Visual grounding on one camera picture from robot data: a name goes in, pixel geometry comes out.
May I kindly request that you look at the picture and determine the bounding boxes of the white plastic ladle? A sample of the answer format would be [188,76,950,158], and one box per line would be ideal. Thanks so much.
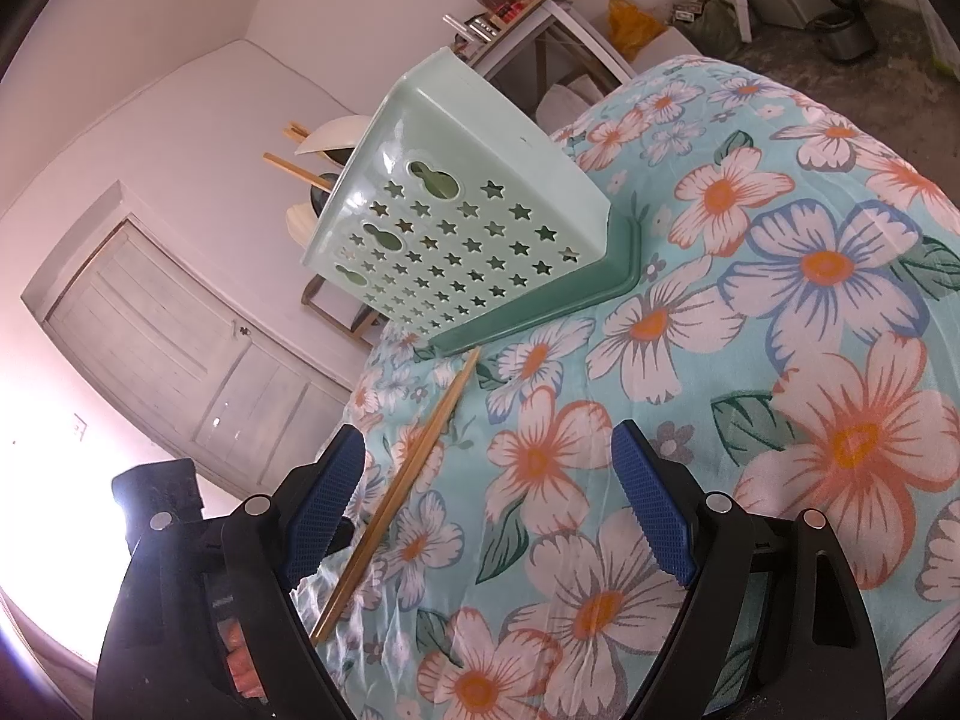
[295,115,374,160]

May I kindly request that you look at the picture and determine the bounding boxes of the white table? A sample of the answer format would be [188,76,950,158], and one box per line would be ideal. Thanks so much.
[442,0,638,91]

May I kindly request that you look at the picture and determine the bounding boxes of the person's left hand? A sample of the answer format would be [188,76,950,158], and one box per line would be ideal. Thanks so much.
[219,615,263,698]

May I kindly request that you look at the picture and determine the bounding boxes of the floral tablecloth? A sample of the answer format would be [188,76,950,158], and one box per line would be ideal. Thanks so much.
[296,56,960,720]

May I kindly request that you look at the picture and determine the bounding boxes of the yellow plastic bag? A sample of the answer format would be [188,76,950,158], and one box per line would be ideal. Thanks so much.
[606,0,668,61]

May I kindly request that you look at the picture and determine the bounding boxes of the green bag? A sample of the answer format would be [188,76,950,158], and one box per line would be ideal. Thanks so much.
[671,0,743,57]

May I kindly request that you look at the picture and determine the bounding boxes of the wooden chair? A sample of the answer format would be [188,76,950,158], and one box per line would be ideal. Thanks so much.
[300,274,387,350]

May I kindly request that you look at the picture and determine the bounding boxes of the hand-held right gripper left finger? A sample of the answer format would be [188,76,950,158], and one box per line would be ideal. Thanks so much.
[91,424,368,720]

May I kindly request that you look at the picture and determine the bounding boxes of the white panelled door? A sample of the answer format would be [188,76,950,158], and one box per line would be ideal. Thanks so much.
[22,217,353,481]

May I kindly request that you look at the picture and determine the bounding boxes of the green star-holed utensil basket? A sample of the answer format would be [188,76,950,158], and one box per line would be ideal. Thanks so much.
[298,47,642,357]

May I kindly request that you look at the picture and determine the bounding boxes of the green and white sack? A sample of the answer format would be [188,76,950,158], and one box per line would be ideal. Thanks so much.
[926,11,960,83]

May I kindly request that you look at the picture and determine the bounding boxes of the white box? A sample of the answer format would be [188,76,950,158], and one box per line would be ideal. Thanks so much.
[652,24,702,61]

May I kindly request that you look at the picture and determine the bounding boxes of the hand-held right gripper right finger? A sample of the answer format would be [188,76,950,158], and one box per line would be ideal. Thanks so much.
[611,420,890,720]

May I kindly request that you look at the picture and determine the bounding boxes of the rice cooker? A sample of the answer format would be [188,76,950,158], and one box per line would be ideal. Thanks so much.
[797,0,878,65]

